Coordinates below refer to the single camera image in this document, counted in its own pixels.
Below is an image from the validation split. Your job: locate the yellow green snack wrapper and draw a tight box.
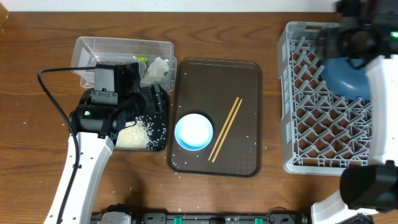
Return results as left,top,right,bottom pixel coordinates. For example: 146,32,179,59
133,55,147,78

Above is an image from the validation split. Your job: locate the dark blue plate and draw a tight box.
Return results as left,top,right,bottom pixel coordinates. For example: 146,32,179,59
321,57,371,100

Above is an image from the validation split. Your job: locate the light blue bowl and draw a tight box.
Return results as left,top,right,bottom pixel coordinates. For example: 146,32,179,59
174,113,213,151

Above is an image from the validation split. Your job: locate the wooden chopstick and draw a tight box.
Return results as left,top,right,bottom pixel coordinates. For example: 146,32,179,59
210,98,243,163
208,97,239,161

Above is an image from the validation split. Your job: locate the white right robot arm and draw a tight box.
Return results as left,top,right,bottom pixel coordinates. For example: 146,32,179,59
311,1,397,223

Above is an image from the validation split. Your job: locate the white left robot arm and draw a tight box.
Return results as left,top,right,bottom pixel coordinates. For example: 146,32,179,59
37,60,168,223

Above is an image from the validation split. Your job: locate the black waste tray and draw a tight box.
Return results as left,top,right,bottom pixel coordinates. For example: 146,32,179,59
83,90,170,152

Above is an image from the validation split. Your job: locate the clear plastic waste bin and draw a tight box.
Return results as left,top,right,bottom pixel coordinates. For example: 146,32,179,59
71,37,177,92

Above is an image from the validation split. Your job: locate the grey dishwasher rack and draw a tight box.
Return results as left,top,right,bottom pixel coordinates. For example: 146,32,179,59
278,22,373,175

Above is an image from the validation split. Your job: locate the crumpled white tissue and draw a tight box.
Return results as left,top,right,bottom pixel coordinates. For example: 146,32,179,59
141,57,169,84

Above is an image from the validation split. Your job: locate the spilled rice pile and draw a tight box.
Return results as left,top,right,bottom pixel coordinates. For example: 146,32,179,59
115,114,168,151

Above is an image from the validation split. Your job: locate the brown serving tray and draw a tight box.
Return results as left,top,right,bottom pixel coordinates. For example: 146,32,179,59
167,58,262,177

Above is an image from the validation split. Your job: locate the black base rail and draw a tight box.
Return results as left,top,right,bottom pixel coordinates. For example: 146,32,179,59
90,203,312,224

